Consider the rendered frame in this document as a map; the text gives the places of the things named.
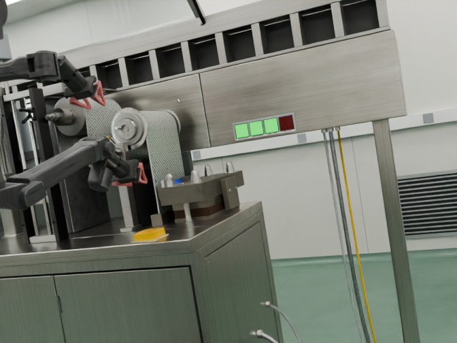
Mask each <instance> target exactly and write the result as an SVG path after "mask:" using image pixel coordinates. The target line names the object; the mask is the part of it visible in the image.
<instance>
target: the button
mask: <svg viewBox="0 0 457 343"><path fill-rule="evenodd" d="M163 235H165V228H164V227H163V228H155V229H145V230H143V231H140V232H138V233H135V234H133V238H134V242H136V241H144V240H155V239H156V238H159V237H161V236H163Z"/></svg>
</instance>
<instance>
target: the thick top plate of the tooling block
mask: <svg viewBox="0 0 457 343"><path fill-rule="evenodd" d="M231 176H235V178H236V183H237V188H238V187H240V186H243V185H244V181H243V172H242V170H241V171H235V172H232V173H221V174H214V175H211V176H201V182H200V183H195V184H191V180H190V181H188V182H181V183H177V184H175V186H171V187H166V188H160V189H158V191H159V195H160V202H161V206H170V205H176V204H182V203H193V202H200V201H205V200H208V199H211V198H212V197H215V196H218V195H221V194H222V185H221V181H220V180H222V179H225V178H228V177H231Z"/></svg>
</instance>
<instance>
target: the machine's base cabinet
mask: <svg viewBox="0 0 457 343"><path fill-rule="evenodd" d="M266 301H270V302H271V304H272V305H274V306H276V307H278V304H277V296H276V291H275V283H274V278H273V270H272V265H271V258H270V252H269V245H268V239H267V232H266V227H265V219H264V214H263V211H260V212H259V213H257V214H255V215H254V216H252V217H250V218H249V219H247V220H245V221H243V222H242V223H240V224H239V225H237V226H236V227H234V228H232V229H231V230H229V231H227V232H226V233H224V234H222V235H221V236H219V237H217V238H216V239H214V240H212V241H211V242H209V243H207V244H206V245H204V246H202V247H201V248H199V249H198V250H196V251H194V252H192V253H190V254H180V255H162V256H152V257H133V258H124V259H106V260H96V261H77V262H67V263H49V264H39V265H21V266H11V267H0V343H270V341H268V340H266V339H264V338H258V336H257V332H258V330H263V333H265V334H267V335H269V336H271V337H272V338H273V339H275V340H276V341H277V342H278V343H284V339H283V335H282V326H281V322H280V314H279V312H278V311H277V310H275V309H273V308H272V307H270V308H267V307H266Z"/></svg>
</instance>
